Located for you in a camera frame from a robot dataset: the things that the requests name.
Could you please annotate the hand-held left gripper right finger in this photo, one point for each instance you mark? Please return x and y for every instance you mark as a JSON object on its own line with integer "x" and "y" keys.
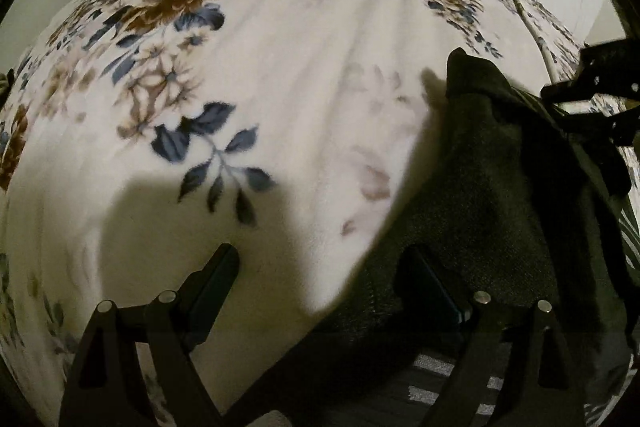
{"x": 440, "y": 292}

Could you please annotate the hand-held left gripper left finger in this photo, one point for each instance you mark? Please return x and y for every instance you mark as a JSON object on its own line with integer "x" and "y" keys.
{"x": 215, "y": 292}

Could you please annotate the black garment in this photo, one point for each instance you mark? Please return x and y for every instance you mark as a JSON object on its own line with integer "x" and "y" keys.
{"x": 475, "y": 182}

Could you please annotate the striped bed sheet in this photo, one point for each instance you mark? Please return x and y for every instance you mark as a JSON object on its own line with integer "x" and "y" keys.
{"x": 430, "y": 364}

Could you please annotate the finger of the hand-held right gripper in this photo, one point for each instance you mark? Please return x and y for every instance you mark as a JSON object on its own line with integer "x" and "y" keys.
{"x": 600, "y": 124}
{"x": 612, "y": 67}

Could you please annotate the floral blanket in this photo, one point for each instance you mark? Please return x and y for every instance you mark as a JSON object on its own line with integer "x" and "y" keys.
{"x": 300, "y": 82}

